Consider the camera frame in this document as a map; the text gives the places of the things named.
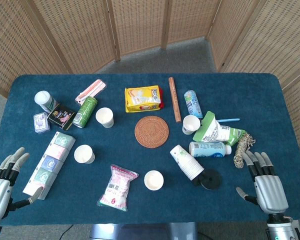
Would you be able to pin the white paper cup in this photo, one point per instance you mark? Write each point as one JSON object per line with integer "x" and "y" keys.
{"x": 153, "y": 180}
{"x": 83, "y": 154}
{"x": 105, "y": 117}
{"x": 190, "y": 124}

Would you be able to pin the blue white snack tube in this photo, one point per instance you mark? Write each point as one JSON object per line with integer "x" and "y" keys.
{"x": 193, "y": 103}

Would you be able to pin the pink white plastic bag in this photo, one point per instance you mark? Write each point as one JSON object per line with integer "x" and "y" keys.
{"x": 117, "y": 187}

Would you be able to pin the blue table cloth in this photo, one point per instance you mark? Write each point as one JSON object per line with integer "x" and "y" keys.
{"x": 252, "y": 95}

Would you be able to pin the white blue plastic bottle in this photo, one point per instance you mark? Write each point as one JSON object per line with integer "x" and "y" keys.
{"x": 208, "y": 149}

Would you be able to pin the brown round woven coaster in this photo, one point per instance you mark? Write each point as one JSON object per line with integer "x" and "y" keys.
{"x": 152, "y": 132}

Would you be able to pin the white green lidded canister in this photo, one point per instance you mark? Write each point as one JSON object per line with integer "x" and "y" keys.
{"x": 45, "y": 100}

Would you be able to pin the yellow snack package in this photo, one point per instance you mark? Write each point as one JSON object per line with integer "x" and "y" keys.
{"x": 142, "y": 98}

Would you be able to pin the woven bamboo folding screen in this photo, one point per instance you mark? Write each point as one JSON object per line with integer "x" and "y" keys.
{"x": 72, "y": 32}

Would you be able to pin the green drink can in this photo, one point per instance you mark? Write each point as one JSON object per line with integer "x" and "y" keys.
{"x": 85, "y": 111}

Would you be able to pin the green white pouch bag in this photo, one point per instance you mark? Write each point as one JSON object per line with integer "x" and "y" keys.
{"x": 216, "y": 131}

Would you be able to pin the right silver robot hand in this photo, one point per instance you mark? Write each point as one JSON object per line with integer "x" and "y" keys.
{"x": 271, "y": 192}

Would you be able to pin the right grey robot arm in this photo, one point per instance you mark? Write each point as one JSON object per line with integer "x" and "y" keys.
{"x": 280, "y": 228}

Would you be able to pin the long pastel tissue multipack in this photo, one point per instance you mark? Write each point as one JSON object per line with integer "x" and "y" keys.
{"x": 48, "y": 166}

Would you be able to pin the brown wooden stick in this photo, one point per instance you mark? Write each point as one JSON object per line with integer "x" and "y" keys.
{"x": 174, "y": 100}

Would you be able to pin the black printed box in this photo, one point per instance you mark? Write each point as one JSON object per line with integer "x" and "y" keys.
{"x": 61, "y": 117}

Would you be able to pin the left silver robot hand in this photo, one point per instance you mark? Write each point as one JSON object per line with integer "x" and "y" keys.
{"x": 0, "y": 192}

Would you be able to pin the black round lid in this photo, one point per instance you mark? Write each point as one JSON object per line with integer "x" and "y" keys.
{"x": 211, "y": 179}

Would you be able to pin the light blue straw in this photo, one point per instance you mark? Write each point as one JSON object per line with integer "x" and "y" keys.
{"x": 228, "y": 120}

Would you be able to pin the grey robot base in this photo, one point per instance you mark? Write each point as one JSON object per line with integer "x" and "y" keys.
{"x": 142, "y": 231}

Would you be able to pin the pink toothbrush package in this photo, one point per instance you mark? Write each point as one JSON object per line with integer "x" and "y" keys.
{"x": 91, "y": 92}

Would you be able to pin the stack of white paper cups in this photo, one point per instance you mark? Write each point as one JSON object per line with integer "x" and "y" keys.
{"x": 187, "y": 162}

